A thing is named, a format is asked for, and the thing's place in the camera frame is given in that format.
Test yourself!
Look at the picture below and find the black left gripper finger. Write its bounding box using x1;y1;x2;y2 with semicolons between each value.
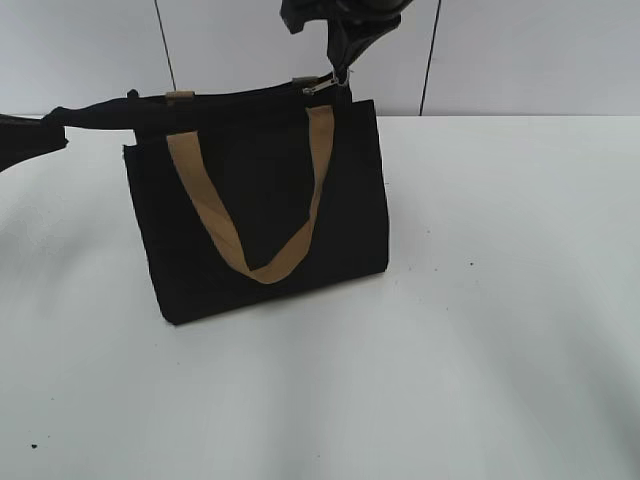
0;114;68;171

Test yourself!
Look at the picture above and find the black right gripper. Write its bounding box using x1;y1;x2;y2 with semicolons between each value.
280;0;403;80

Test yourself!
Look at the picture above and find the silver zipper pull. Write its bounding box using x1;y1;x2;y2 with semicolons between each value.
302;75;349;96

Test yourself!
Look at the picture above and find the black canvas tote bag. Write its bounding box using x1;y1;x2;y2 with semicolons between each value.
44;82;389;325

